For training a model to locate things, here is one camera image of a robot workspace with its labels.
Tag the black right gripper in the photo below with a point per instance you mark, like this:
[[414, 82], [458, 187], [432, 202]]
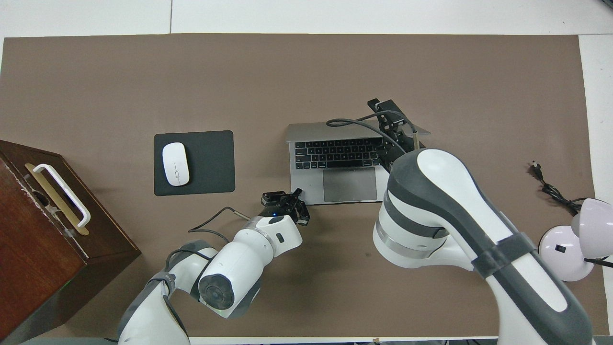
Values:
[[400, 146]]

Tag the black mouse pad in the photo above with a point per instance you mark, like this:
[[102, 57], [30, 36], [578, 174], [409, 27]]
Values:
[[210, 163]]

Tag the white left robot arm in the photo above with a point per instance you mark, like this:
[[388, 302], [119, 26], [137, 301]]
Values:
[[239, 268]]

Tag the brown table mat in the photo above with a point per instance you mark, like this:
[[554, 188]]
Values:
[[306, 76]]

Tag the white desk lamp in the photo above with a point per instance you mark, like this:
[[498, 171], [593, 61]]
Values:
[[565, 256]]

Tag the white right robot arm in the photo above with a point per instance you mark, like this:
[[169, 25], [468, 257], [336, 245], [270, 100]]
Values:
[[455, 206]]

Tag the silver Apple laptop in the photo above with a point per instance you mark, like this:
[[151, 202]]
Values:
[[349, 184]]

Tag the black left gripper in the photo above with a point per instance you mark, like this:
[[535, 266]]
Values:
[[282, 208]]

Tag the white computer mouse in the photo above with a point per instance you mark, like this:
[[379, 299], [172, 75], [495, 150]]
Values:
[[175, 164]]

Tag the dark brown wooden box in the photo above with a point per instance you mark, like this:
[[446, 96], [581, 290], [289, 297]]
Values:
[[38, 258]]

